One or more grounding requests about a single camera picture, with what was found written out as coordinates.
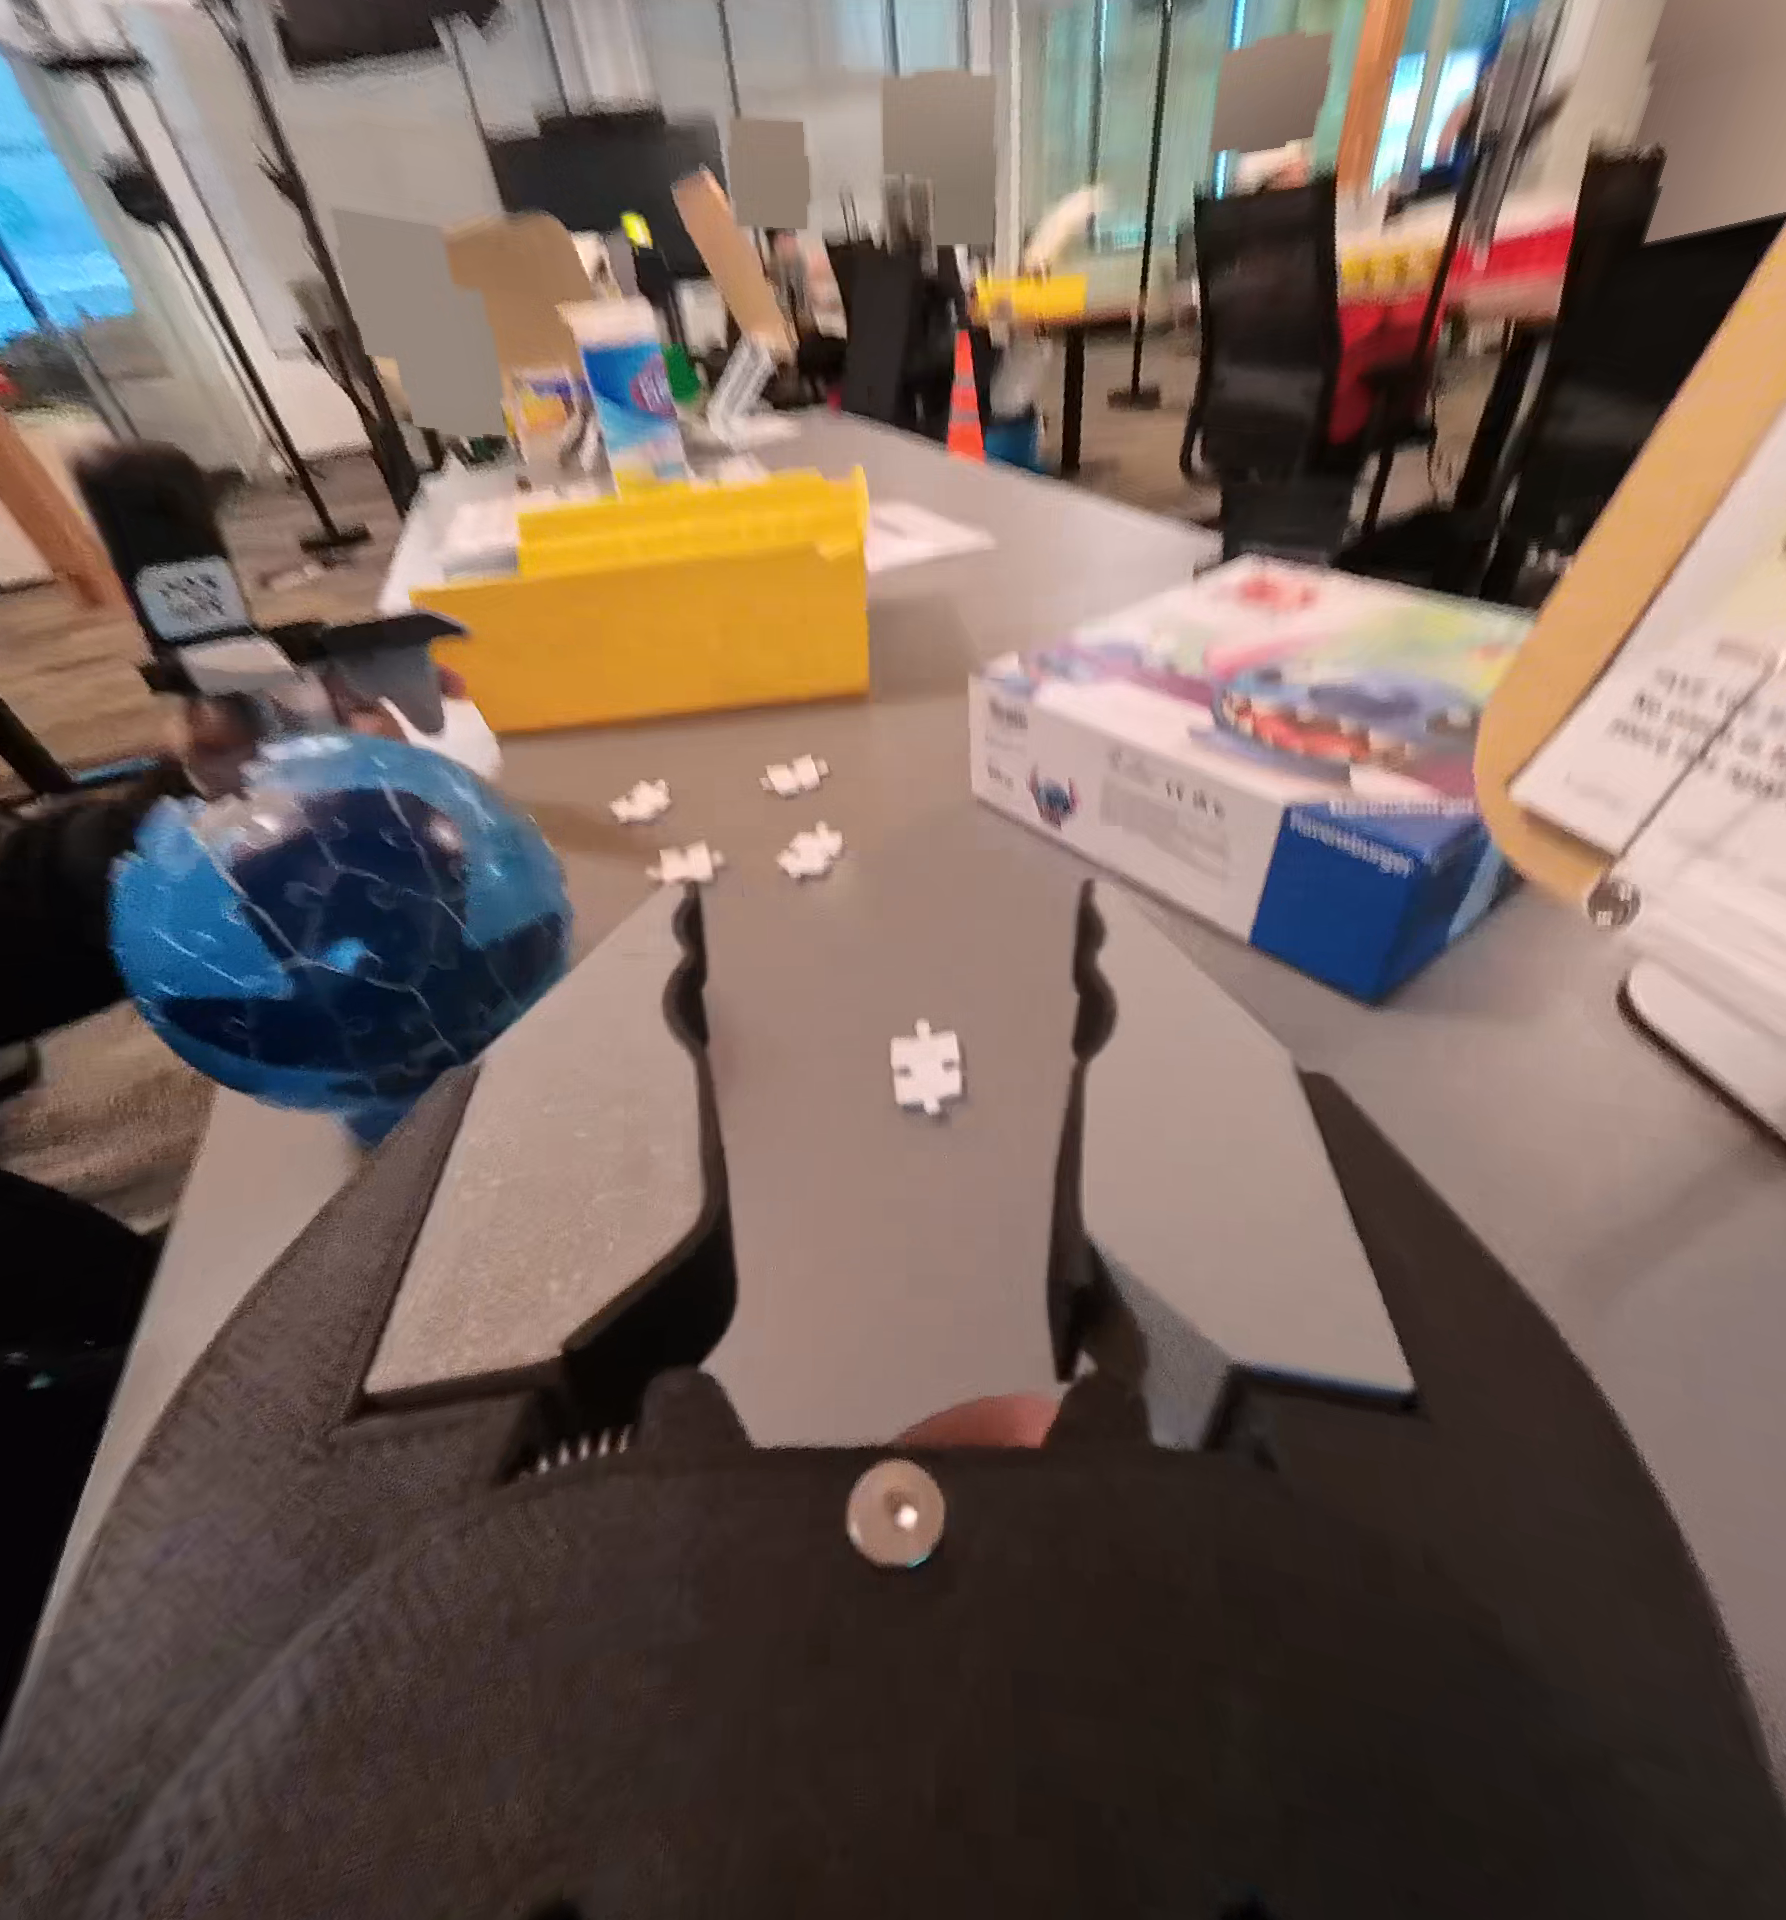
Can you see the white stand base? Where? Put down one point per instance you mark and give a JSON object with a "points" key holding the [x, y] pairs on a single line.
{"points": [[1747, 1064]]}

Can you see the printed instruction sheet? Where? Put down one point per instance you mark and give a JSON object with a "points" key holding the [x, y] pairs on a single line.
{"points": [[1747, 704]]}

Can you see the colourful puzzle box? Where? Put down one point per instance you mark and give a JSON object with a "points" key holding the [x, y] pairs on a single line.
{"points": [[1222, 749]]}

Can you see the white puzzle piece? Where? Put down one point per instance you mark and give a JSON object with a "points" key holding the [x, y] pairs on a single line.
{"points": [[686, 864], [811, 849], [796, 774], [928, 1068], [641, 799]]}

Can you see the small wipes canister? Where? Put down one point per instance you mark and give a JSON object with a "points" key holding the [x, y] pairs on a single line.
{"points": [[547, 428]]}

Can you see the yellow plastic bin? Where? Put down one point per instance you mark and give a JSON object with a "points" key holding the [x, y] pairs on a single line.
{"points": [[652, 629]]}

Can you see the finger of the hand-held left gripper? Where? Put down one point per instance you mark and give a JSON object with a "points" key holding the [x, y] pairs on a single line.
{"points": [[451, 736], [383, 666]]}

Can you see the brown cardboard box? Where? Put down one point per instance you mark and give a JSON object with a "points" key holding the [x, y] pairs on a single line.
{"points": [[518, 284], [730, 261]]}

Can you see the person's black clothing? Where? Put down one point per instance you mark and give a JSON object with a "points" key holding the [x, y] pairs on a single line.
{"points": [[23, 1501]]}

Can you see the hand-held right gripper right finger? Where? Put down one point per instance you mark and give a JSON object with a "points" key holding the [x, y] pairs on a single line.
{"points": [[1222, 1199]]}

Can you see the white wipes canister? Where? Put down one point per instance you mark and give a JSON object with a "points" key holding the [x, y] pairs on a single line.
{"points": [[626, 397]]}

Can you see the black tripod stand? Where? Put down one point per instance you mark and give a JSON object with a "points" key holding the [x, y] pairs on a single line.
{"points": [[314, 256], [201, 329]]}

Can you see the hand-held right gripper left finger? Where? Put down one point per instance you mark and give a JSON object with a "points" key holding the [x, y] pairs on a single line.
{"points": [[547, 1199]]}

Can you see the blue puzzle ball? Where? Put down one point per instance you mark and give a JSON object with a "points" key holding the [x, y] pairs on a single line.
{"points": [[338, 931]]}

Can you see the black office chair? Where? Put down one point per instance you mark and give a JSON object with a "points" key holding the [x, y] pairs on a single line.
{"points": [[894, 329], [1267, 361], [1613, 388]]}

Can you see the orange traffic cone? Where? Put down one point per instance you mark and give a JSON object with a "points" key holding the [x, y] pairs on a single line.
{"points": [[968, 406]]}

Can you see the wooden clipboard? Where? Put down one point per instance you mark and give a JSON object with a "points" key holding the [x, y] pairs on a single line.
{"points": [[1642, 570]]}

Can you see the white paper sheet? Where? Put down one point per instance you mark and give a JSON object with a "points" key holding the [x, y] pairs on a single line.
{"points": [[931, 535]]}

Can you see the red table cloth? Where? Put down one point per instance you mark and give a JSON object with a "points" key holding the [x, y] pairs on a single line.
{"points": [[1433, 315]]}

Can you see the person's left forearm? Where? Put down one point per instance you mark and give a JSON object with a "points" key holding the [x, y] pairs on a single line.
{"points": [[38, 899]]}

